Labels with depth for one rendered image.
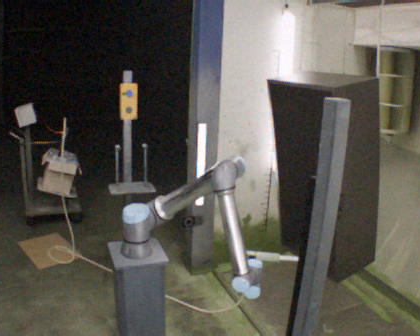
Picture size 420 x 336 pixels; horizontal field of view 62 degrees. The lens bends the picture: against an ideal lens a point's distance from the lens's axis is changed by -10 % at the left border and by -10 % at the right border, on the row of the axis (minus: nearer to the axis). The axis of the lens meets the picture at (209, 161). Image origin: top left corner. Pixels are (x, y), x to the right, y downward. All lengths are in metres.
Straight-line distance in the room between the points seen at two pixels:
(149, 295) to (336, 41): 2.49
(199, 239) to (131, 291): 1.06
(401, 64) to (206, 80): 1.60
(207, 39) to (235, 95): 0.47
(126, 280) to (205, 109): 1.36
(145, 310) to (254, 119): 1.63
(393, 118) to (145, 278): 2.32
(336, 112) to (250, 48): 2.09
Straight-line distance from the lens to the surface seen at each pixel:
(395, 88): 3.33
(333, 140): 0.94
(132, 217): 2.12
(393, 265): 3.23
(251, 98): 2.99
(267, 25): 3.05
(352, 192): 2.22
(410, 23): 3.14
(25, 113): 4.24
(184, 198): 2.11
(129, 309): 2.31
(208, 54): 2.83
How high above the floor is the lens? 1.70
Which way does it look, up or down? 14 degrees down
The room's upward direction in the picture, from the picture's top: 2 degrees clockwise
